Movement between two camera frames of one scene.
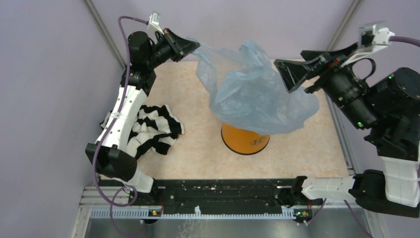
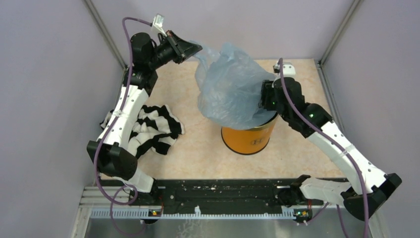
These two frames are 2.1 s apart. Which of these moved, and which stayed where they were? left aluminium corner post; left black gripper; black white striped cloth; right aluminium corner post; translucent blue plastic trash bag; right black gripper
Moved: translucent blue plastic trash bag; right black gripper
Stayed: black white striped cloth; left aluminium corner post; right aluminium corner post; left black gripper
